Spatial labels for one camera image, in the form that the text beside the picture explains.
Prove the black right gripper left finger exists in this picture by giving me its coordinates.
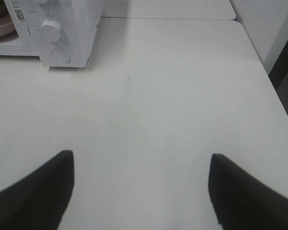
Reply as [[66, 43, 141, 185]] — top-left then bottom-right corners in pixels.
[[0, 150, 74, 230]]

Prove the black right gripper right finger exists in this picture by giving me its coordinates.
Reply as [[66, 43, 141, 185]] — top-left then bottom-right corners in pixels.
[[208, 153, 288, 230]]

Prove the round door release button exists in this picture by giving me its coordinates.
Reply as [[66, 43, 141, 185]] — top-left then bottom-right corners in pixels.
[[52, 49, 70, 63]]

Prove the pink round plate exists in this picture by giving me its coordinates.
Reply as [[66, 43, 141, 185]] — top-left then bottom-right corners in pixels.
[[0, 14, 16, 37]]

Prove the white microwave oven body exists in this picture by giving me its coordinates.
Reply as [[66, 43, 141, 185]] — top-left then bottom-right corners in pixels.
[[0, 0, 103, 68]]

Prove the lower white timer knob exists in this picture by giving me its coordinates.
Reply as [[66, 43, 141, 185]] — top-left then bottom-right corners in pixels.
[[39, 19, 65, 43]]

